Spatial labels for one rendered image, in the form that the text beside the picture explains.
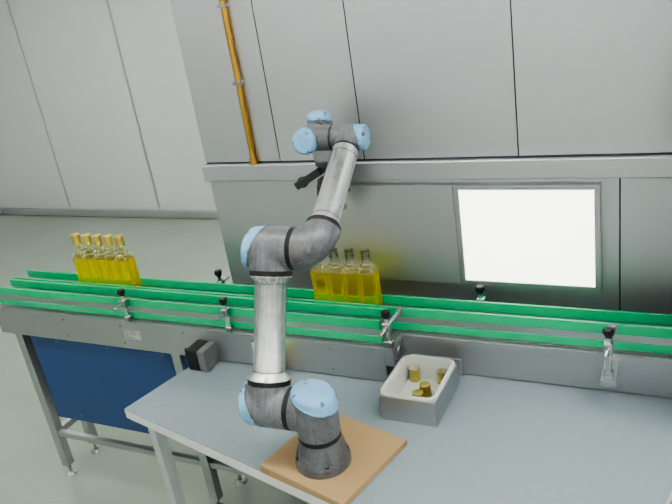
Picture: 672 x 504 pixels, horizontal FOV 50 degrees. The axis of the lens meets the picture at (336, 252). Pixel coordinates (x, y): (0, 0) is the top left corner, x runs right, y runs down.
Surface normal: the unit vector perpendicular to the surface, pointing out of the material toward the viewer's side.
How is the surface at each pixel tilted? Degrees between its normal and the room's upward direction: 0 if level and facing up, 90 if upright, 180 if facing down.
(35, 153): 90
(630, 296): 90
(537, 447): 0
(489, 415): 0
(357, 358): 90
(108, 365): 90
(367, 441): 2
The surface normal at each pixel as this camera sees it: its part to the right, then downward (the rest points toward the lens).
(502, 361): -0.42, 0.40
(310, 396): 0.00, -0.90
